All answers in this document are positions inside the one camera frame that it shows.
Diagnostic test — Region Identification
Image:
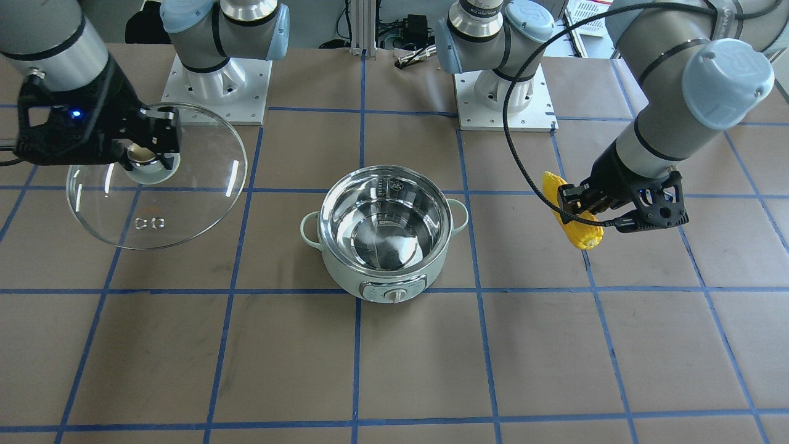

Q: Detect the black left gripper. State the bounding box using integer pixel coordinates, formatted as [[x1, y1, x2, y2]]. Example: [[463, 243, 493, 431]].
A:
[[556, 142, 689, 233]]

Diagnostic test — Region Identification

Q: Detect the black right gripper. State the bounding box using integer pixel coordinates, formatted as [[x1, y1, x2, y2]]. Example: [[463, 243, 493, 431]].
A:
[[12, 59, 181, 172]]

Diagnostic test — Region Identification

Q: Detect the yellow corn cob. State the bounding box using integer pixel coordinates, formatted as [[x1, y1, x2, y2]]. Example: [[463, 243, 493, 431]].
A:
[[542, 171, 604, 250]]

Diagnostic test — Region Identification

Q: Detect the glass pot lid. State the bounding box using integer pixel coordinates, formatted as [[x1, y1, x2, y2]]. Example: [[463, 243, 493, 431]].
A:
[[67, 102, 247, 250]]

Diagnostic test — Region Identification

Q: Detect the pale green electric pot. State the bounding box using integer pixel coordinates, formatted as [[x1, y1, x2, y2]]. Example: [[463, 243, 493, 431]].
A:
[[300, 164, 470, 304]]

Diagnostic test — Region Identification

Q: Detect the white plastic basket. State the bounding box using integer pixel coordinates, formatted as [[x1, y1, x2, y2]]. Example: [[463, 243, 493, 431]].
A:
[[565, 1, 613, 38]]

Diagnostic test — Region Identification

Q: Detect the metal connector plug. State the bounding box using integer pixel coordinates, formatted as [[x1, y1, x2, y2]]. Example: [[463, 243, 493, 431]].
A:
[[394, 45, 437, 70]]

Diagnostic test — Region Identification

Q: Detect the black power adapter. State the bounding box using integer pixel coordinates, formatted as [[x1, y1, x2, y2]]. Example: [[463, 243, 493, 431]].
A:
[[402, 14, 429, 47]]

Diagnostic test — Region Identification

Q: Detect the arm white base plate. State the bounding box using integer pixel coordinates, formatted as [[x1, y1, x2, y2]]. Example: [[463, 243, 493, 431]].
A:
[[453, 65, 558, 132], [161, 55, 272, 126]]

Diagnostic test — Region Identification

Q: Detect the black braided cable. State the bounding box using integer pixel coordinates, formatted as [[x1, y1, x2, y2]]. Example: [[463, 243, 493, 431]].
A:
[[502, 0, 789, 226]]

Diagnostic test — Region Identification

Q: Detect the aluminium frame post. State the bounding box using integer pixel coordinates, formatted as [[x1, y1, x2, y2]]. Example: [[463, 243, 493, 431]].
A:
[[348, 1, 378, 59]]

